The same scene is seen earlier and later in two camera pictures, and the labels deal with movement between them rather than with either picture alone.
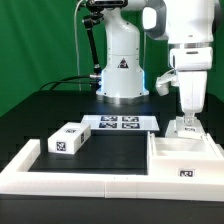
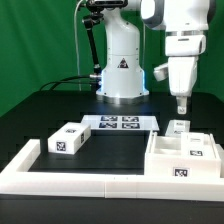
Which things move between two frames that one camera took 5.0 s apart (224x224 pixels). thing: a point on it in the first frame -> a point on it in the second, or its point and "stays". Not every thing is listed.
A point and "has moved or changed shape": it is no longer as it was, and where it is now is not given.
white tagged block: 194,131 -> 196,145
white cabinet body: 184,159 has moved or changed shape
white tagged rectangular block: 69,138 stays
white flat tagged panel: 121,122 stays
